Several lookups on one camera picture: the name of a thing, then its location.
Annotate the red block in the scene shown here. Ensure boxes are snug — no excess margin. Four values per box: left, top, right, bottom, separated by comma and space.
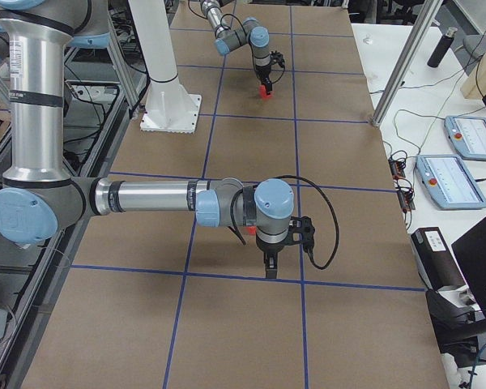
245, 226, 256, 236
259, 85, 273, 100

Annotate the small circuit board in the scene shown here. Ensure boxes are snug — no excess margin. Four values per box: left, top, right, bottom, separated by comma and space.
388, 158, 407, 180

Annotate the brown black box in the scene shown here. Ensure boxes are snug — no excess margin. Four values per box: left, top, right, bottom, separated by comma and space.
411, 227, 466, 292

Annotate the black water bottle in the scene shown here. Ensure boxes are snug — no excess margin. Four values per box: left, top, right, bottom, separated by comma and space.
427, 27, 458, 68

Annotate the teach pendant near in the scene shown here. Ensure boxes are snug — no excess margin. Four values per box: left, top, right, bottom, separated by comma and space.
416, 154, 486, 210

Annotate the teach pendant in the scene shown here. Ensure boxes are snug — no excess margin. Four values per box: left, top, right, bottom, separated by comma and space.
416, 154, 486, 210
445, 116, 486, 161

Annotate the black monitor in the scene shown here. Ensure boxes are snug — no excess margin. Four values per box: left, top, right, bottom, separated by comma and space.
452, 217, 486, 313

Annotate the teach pendant far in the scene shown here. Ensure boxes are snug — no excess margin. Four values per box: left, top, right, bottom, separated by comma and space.
445, 116, 486, 161

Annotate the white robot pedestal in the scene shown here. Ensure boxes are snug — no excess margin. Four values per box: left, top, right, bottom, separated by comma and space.
129, 0, 202, 134

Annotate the aluminium frame post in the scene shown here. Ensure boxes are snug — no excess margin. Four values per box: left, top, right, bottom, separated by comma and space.
371, 0, 442, 127

